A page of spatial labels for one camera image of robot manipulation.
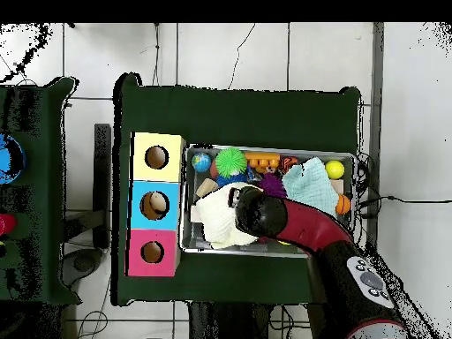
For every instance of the dark green side table cloth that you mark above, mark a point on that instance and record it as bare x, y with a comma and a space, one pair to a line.
42, 197

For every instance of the purple spiky ball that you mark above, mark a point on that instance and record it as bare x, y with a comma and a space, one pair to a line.
273, 183

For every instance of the wooden box with three holes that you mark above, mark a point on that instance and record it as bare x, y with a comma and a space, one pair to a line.
169, 169

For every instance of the shallow clear mesh bin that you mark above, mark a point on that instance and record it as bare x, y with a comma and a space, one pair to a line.
192, 236

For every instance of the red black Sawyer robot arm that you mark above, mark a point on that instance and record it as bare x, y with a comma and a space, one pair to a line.
307, 226

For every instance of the wavy wooden block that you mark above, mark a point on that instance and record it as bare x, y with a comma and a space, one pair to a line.
207, 187

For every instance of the small orange basketball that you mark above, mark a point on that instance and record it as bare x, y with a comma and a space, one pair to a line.
343, 204

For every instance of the light blue waffle cloth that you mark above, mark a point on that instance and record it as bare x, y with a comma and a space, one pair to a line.
312, 187

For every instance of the cream waffle cloth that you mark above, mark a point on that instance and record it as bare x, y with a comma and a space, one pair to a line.
219, 222

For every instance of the green puffer ball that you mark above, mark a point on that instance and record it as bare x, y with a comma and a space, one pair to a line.
231, 161

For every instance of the black robot stand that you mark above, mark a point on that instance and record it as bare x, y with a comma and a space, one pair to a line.
229, 321

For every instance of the red toy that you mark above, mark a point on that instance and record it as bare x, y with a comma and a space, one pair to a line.
7, 224

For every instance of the grey rounded base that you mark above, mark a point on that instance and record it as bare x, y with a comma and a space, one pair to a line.
83, 265

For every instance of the blue globe ball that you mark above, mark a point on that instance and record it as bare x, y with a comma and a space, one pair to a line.
201, 162

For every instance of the blue bowl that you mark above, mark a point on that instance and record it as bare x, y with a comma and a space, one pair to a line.
9, 166

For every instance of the orange black striped ball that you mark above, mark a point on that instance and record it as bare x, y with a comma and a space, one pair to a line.
289, 163

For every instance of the orange toy brick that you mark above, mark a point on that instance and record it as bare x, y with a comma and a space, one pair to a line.
263, 159

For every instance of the yellow ball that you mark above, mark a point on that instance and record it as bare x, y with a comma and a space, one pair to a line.
334, 169

